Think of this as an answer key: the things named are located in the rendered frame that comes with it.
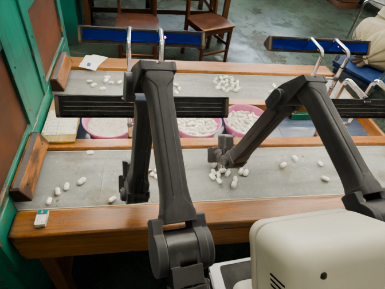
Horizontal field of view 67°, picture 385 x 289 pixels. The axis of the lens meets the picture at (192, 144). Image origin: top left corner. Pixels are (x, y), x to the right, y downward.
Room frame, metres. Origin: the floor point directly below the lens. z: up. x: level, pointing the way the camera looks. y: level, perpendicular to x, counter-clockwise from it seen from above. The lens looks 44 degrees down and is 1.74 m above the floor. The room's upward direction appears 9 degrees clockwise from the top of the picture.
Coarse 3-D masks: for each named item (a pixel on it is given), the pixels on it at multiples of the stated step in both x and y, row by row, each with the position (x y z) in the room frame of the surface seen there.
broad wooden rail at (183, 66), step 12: (72, 60) 1.55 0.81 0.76; (108, 60) 1.62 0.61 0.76; (120, 60) 1.65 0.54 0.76; (132, 60) 1.67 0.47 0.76; (156, 60) 1.72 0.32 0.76; (168, 60) 1.74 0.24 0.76; (180, 72) 1.65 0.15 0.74; (192, 72) 1.67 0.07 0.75; (204, 72) 1.69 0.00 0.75; (216, 72) 1.71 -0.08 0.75; (228, 72) 1.73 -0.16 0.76; (240, 72) 1.75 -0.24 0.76; (252, 72) 1.77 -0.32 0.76; (264, 72) 1.79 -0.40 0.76; (276, 72) 1.82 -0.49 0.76; (288, 72) 1.84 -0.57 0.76; (300, 72) 1.87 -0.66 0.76; (324, 72) 1.93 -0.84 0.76
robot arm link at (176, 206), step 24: (144, 72) 0.51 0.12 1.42; (168, 72) 0.52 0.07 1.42; (168, 96) 0.48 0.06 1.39; (168, 120) 0.43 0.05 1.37; (168, 144) 0.39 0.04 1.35; (168, 168) 0.35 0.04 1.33; (168, 192) 0.31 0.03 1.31; (168, 216) 0.27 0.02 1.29; (192, 216) 0.28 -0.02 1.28; (168, 264) 0.20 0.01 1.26
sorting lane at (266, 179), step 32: (64, 160) 0.79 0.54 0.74; (96, 160) 0.82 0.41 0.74; (192, 160) 0.92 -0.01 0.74; (256, 160) 0.98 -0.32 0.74; (288, 160) 1.02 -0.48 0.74; (320, 160) 1.06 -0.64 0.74; (384, 160) 1.13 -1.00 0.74; (64, 192) 0.64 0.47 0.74; (96, 192) 0.66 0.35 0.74; (192, 192) 0.74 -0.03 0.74; (224, 192) 0.76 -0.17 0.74; (256, 192) 0.79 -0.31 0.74; (288, 192) 0.82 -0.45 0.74; (320, 192) 0.85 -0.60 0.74
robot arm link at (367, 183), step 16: (304, 80) 0.68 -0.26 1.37; (320, 80) 0.69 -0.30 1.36; (288, 96) 0.69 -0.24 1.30; (304, 96) 0.66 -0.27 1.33; (320, 96) 0.64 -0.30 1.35; (320, 112) 0.60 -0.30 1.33; (336, 112) 0.61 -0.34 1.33; (320, 128) 0.58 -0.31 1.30; (336, 128) 0.56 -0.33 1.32; (336, 144) 0.52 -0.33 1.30; (352, 144) 0.52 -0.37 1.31; (336, 160) 0.50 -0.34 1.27; (352, 160) 0.48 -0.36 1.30; (352, 176) 0.45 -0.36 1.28; (368, 176) 0.45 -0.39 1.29; (352, 192) 0.42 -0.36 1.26; (368, 192) 0.41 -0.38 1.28; (384, 192) 0.43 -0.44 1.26; (352, 208) 0.39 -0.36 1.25; (368, 208) 0.37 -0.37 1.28
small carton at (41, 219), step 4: (40, 212) 0.51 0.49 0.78; (44, 212) 0.51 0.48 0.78; (48, 212) 0.52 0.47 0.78; (36, 216) 0.49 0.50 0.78; (40, 216) 0.50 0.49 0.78; (44, 216) 0.50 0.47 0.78; (48, 216) 0.51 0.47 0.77; (36, 220) 0.48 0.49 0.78; (40, 220) 0.48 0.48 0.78; (44, 220) 0.48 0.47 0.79; (36, 224) 0.46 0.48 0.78; (40, 224) 0.47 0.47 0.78; (44, 224) 0.47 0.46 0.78
